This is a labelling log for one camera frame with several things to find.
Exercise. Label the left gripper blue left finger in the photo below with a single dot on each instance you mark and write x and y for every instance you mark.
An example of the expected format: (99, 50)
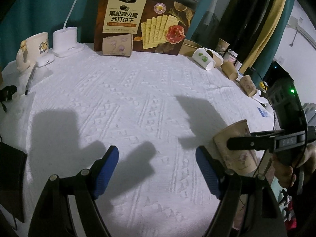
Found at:
(102, 171)

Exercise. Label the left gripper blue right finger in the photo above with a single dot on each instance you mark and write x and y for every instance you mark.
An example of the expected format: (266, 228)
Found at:
(212, 170)

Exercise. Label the brown paper cup with print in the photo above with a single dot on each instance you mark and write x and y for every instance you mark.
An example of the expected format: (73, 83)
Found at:
(242, 161)

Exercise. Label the printed brown cup far right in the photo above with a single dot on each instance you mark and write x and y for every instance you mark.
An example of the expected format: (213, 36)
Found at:
(248, 86)

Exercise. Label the brown paper cup lying right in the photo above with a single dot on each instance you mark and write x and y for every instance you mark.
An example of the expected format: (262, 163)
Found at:
(229, 70)

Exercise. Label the brown paper cup lying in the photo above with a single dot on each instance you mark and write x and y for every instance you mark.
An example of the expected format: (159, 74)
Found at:
(216, 57)
(229, 70)

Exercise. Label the brown paper cup lying middle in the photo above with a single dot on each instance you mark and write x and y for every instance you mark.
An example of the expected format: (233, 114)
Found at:
(216, 57)

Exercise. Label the upright brown cup at back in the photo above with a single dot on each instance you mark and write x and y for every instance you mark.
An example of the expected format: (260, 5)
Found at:
(222, 46)

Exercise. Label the white paper cup green print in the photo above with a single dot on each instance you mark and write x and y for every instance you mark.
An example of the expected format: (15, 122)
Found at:
(204, 59)

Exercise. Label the brown paper cup by box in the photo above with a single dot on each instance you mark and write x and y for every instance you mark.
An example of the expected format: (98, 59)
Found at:
(119, 45)

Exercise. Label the person's right hand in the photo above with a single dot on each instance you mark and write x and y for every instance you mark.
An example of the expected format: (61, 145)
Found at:
(285, 173)

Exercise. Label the blue and white card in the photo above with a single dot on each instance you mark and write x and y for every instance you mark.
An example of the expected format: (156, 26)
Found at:
(263, 112)

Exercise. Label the white textured tablecloth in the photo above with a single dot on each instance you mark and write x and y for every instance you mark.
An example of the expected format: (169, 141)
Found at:
(157, 109)

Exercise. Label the black flat device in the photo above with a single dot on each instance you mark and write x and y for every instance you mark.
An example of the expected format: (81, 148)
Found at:
(13, 162)

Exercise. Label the glass jar with white lid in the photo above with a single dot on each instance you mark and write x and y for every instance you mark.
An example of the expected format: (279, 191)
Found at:
(230, 56)

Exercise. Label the black pen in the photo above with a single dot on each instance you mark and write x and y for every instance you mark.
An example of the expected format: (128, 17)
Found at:
(29, 82)

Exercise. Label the white air conditioner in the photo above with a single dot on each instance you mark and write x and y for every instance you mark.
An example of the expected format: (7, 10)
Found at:
(293, 23)

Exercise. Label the white earbuds case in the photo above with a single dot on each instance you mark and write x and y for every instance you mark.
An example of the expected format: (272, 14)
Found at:
(45, 60)

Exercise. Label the kraft paper bowl container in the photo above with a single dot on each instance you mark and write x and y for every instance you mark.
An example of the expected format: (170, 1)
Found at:
(188, 48)

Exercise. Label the white desk lamp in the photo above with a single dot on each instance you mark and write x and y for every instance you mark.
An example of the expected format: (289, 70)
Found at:
(65, 40)

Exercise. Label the yellow curtain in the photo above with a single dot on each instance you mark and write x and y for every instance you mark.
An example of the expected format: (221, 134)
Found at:
(265, 34)

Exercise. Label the teal curtain right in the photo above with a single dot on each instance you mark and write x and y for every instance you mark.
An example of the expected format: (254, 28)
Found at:
(264, 60)

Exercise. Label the teal curtain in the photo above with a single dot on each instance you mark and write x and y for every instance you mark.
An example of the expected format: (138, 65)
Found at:
(21, 19)
(264, 60)

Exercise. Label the cream ceramic mug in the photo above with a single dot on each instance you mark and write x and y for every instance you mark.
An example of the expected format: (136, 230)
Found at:
(31, 49)

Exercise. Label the brown cracker box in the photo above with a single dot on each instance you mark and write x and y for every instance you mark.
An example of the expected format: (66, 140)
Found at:
(156, 26)

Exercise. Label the teal curtain left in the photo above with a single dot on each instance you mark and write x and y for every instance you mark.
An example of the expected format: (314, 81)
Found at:
(21, 19)

